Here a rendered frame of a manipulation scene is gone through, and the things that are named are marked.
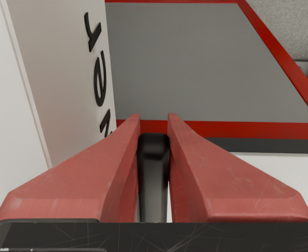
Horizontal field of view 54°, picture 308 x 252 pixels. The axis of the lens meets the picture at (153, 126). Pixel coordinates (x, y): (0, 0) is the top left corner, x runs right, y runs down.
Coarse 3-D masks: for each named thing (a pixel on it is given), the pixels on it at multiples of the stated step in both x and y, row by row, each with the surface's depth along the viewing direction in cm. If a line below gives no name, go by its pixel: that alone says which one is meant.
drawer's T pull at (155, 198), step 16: (144, 144) 11; (160, 144) 11; (144, 160) 11; (160, 160) 11; (144, 176) 11; (160, 176) 11; (144, 192) 12; (160, 192) 12; (144, 208) 13; (160, 208) 13
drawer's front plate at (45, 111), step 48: (0, 0) 6; (48, 0) 9; (96, 0) 15; (0, 48) 7; (48, 48) 9; (96, 48) 15; (0, 96) 8; (48, 96) 9; (0, 144) 9; (48, 144) 9
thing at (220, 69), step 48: (144, 0) 83; (192, 0) 83; (240, 0) 83; (144, 48) 56; (192, 48) 56; (240, 48) 56; (144, 96) 42; (192, 96) 42; (240, 96) 42; (288, 96) 42; (240, 144) 32; (288, 144) 32
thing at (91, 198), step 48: (96, 144) 8; (48, 192) 6; (96, 192) 6; (0, 240) 5; (48, 240) 5; (96, 240) 5; (144, 240) 5; (192, 240) 5; (240, 240) 5; (288, 240) 5
